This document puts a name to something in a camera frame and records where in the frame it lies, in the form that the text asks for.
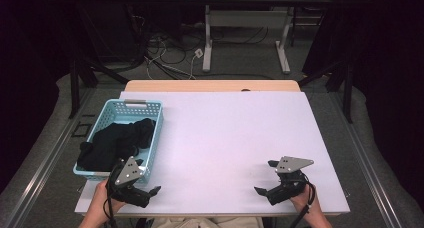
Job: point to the black cloth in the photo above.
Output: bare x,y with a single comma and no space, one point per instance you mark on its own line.
115,143

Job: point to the white power adapter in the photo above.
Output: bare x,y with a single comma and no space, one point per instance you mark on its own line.
199,53

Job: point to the silver floor rail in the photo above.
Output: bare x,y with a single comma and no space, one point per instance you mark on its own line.
36,176
371,169

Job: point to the person's right hand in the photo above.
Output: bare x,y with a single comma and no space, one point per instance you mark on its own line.
308,204

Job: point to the white table mat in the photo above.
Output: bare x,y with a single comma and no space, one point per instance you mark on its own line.
233,138

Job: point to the black floor bracket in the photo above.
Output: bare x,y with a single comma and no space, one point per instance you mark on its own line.
81,129

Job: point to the white desk with metal legs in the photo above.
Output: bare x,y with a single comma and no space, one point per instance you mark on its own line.
207,38

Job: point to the light blue plastic basket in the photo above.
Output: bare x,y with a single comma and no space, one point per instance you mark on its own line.
116,114

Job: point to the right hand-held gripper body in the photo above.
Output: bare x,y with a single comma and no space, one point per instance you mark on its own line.
289,184

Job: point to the person's left hand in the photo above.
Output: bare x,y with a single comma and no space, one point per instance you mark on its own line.
99,199

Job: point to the black metal stand frame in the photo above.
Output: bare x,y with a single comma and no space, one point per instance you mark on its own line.
74,88
347,88

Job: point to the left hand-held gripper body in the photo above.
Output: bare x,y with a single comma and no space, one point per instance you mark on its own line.
128,173

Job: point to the person's beige trousers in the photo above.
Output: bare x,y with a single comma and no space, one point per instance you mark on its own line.
206,222

